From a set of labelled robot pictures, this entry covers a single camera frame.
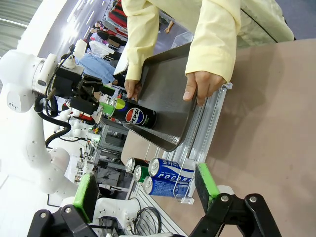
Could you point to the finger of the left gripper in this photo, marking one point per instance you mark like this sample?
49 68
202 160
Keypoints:
89 86
81 105

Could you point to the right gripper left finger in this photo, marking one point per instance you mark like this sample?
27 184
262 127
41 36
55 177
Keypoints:
86 197

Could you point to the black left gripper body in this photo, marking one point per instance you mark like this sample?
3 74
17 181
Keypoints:
66 81

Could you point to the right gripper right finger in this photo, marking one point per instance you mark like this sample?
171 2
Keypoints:
205 187

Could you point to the black Pepsi can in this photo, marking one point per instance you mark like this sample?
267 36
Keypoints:
138 116
130 165

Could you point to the dark serving tray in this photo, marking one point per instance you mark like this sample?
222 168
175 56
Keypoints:
168 103

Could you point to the person's right forearm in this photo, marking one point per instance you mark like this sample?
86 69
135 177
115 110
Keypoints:
140 49

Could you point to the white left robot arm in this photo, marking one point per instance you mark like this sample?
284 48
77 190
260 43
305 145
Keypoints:
19 74

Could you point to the person's left forearm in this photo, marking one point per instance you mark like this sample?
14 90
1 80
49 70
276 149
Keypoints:
212 54

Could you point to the person in blue shirt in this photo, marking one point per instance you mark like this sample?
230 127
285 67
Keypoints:
96 66

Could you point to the person in yellow shirt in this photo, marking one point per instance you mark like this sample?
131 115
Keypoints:
261 22

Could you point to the person's right hand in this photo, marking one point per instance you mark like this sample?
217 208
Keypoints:
132 87

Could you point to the person's left hand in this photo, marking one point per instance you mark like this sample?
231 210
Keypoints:
205 84

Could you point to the white side table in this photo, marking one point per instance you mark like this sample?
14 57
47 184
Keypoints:
121 69

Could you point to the blue Pocari Sweat can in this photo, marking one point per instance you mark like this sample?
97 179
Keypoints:
163 187
170 170

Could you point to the white garment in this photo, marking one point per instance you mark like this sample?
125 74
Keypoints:
101 48

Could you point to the mannequin in black dress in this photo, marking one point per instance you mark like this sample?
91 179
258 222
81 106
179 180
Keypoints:
106 35

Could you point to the white can dispenser rack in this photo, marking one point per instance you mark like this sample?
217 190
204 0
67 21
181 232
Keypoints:
209 128

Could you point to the green soda can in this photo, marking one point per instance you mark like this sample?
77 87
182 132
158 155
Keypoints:
141 174

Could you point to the red garments on rack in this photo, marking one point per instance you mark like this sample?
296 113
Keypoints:
117 18

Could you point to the white base bracket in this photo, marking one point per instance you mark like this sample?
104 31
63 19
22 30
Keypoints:
111 205

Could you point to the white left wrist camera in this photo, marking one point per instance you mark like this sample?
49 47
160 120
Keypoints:
80 48

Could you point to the grey metal frame desk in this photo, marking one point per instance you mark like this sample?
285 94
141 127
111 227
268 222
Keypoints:
106 138

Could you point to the grey ribbed base plate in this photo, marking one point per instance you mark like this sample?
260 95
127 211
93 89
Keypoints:
168 222

